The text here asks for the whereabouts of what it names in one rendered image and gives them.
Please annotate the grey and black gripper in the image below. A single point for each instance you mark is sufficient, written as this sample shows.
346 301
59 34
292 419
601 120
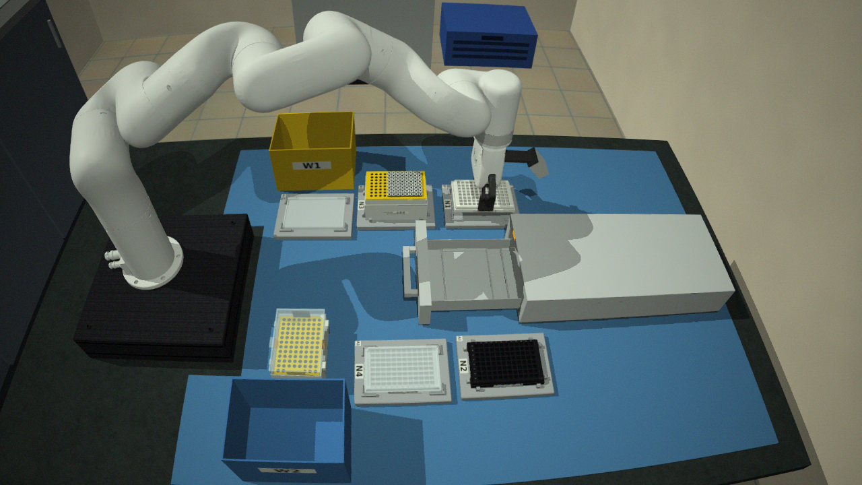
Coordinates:
487 164

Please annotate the yellow open-top bin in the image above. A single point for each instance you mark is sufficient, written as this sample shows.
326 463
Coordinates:
314 151

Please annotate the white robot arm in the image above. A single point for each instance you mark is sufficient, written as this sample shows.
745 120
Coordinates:
151 100

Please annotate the blue open-top bin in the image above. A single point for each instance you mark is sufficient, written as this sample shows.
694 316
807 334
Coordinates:
297 420

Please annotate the blue bench mat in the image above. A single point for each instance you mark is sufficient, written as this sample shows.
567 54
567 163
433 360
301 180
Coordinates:
629 393

